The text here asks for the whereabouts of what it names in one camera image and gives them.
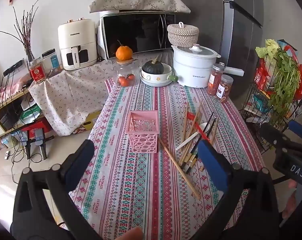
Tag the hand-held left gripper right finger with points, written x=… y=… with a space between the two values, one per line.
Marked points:
x=212 y=163

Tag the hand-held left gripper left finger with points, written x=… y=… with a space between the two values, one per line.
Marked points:
x=74 y=172

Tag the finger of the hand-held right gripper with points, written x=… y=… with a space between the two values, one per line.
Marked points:
x=299 y=130
x=273 y=135

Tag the pile of mixed chopsticks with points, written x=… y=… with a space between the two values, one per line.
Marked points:
x=188 y=155

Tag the white plastic spoon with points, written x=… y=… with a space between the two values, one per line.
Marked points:
x=191 y=140

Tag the long wooden chopstick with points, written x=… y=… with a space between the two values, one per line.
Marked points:
x=178 y=168

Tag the red plastic spoon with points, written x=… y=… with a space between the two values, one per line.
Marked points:
x=191 y=117

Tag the pink plastic basket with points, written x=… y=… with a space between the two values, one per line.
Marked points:
x=143 y=142

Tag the person's right hand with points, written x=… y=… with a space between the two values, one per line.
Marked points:
x=289 y=200

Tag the person's left hand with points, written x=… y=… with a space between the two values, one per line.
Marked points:
x=129 y=234

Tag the black grey stand device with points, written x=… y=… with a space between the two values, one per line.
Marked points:
x=37 y=136

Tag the yellow cardboard box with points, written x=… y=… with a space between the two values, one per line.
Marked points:
x=89 y=122

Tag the leafy green vegetable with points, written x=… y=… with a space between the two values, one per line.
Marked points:
x=283 y=80

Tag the red snack packet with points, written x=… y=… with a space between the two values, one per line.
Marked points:
x=261 y=76

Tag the jar of dried fruit rings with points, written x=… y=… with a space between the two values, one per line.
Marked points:
x=226 y=90

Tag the patterned striped tablecloth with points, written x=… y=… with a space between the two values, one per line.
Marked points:
x=141 y=192

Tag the white floral tablecloth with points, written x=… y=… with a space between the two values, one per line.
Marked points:
x=71 y=92

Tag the jar of red snacks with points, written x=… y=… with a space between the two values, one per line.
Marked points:
x=213 y=80

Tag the napa cabbage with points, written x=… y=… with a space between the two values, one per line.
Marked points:
x=268 y=47

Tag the white electric cooking pot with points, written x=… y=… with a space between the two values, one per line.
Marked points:
x=191 y=72

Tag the white floral ceramic bowl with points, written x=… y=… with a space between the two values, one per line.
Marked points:
x=153 y=80

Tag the red tomatoes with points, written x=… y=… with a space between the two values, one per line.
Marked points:
x=122 y=81

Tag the red label jar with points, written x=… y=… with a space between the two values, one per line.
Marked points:
x=37 y=73

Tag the pink cloth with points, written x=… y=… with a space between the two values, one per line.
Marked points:
x=6 y=90

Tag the small orange fruit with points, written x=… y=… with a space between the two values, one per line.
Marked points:
x=131 y=77

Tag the dark green squash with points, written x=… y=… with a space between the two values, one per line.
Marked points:
x=153 y=67

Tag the glass jar with wooden lid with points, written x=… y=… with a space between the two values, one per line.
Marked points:
x=126 y=67

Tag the black power strip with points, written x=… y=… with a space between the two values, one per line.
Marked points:
x=13 y=67

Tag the vase of dried branches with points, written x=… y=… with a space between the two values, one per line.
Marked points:
x=29 y=57

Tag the orange with stem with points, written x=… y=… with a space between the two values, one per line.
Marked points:
x=124 y=53

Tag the woven lidded basket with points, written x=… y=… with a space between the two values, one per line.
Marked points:
x=182 y=36

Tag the cream air fryer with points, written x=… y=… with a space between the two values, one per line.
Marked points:
x=76 y=35

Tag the grey refrigerator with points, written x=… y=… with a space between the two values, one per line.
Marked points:
x=211 y=10

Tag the black microwave oven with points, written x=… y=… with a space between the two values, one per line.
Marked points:
x=136 y=32

